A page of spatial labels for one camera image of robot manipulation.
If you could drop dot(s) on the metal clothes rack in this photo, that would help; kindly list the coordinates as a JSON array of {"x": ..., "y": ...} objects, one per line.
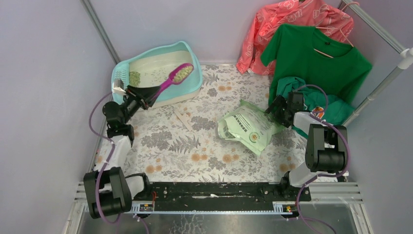
[{"x": 381, "y": 134}]

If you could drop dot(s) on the purple litter scoop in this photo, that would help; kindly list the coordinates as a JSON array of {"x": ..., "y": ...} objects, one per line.
[{"x": 176, "y": 77}]

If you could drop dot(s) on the green jersey with orange logo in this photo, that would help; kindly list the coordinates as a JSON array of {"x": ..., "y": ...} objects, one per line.
[{"x": 330, "y": 108}]

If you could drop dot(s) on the teal cat litter box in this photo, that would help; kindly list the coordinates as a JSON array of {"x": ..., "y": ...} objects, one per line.
[{"x": 153, "y": 68}]

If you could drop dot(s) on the green t-shirt on hanger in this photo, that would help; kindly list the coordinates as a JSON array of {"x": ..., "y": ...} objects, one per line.
[{"x": 306, "y": 52}]

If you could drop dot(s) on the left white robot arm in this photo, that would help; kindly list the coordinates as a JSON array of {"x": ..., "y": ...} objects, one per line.
[{"x": 108, "y": 190}]

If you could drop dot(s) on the pink patterned garment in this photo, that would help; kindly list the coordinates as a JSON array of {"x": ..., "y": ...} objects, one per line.
[{"x": 333, "y": 22}]

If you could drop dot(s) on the floral patterned mat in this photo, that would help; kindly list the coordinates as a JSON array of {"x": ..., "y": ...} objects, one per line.
[{"x": 165, "y": 150}]

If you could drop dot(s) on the green litter pile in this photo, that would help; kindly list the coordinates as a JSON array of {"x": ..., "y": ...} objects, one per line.
[{"x": 134, "y": 78}]

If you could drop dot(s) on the green cat litter bag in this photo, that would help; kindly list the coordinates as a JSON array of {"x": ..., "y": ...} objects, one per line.
[{"x": 250, "y": 126}]

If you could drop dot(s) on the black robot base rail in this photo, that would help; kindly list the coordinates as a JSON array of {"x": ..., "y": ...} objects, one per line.
[{"x": 221, "y": 197}]

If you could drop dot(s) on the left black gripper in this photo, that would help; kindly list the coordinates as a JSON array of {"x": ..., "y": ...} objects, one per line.
[{"x": 144, "y": 95}]

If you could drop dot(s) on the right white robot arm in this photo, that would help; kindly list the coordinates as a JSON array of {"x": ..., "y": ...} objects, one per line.
[{"x": 326, "y": 152}]

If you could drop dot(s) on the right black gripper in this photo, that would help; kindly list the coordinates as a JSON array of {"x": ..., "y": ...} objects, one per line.
[{"x": 279, "y": 102}]

